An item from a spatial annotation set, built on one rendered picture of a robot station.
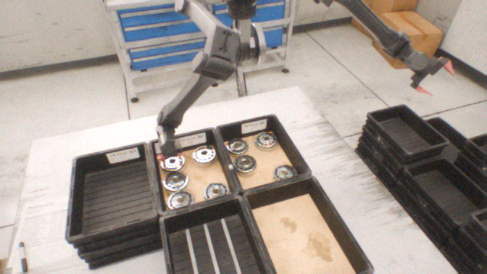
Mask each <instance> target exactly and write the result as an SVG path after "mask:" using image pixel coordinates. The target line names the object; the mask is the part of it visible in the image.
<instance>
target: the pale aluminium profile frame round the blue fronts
mask: <svg viewBox="0 0 487 274"><path fill-rule="evenodd" d="M107 1H111V0H101V4H102V6H103V9H104V13H105V16H106V19H107V22H108V25H109V30H110V33H111V35H112V39H113V42H114V45H115V48H116V51H117V55H118V58H119V61H120V63H121V65H122V69H123V72H124V74H125V78H126V81H127V84H128V88H129V91H130V95H131V98H132V99H131V100H130V101H131V102H132V103H136V102H138V101H139V100H138V98H136V95H135V93H138V92H142V91H149V90H154V89H158V88H164V87H169V86H176V85H181V84H185V83H187V82H188V81H189V80H190V79H191V77H190V78H183V79H178V80H171V81H167V82H162V83H155V84H151V85H147V86H139V87H137V86H134V85H133V79H134V77H138V76H143V75H150V74H155V73H158V74H160V73H164V72H171V71H176V70H184V69H188V68H192V63H193V62H190V63H185V64H183V63H180V64H176V65H168V66H164V67H155V68H151V69H142V70H139V71H135V72H131V69H133V66H132V65H130V63H131V60H130V55H129V53H128V52H127V49H132V48H136V47H142V46H150V45H154V44H160V43H168V42H173V41H182V40H188V39H192V38H202V37H206V35H205V34H204V33H203V32H202V31H199V32H193V33H184V34H179V35H173V36H165V37H159V38H151V39H146V40H141V41H132V42H127V43H125V42H124V41H123V39H122V34H121V32H120V27H119V24H120V23H119V20H117V16H116V13H115V11H109V8H108V5H107ZM286 1H290V8H289V15H288V18H286V19H281V20H271V21H267V22H258V24H259V25H260V26H261V28H267V27H272V26H277V25H286V24H287V31H286V33H285V34H283V37H286V41H284V40H283V39H282V46H278V47H277V46H274V47H271V48H268V49H266V54H269V53H274V52H275V53H276V54H277V55H278V56H279V57H280V58H281V60H280V61H277V62H269V63H265V64H260V65H254V66H249V67H242V70H243V72H250V71H254V70H261V69H265V68H269V67H277V66H281V65H283V68H284V69H283V70H282V72H283V73H288V72H289V71H288V70H287V69H288V60H289V52H290V45H291V31H292V27H293V24H294V11H295V3H296V0H286ZM105 5H106V8H107V11H106V9H105ZM110 12H111V14H112V16H111V14H110ZM112 19H113V20H112ZM115 29H116V31H117V33H116V31H115ZM117 36H118V38H117ZM118 39H119V40H118ZM119 42H120V43H119ZM282 51H285V54H283V53H282Z"/></svg>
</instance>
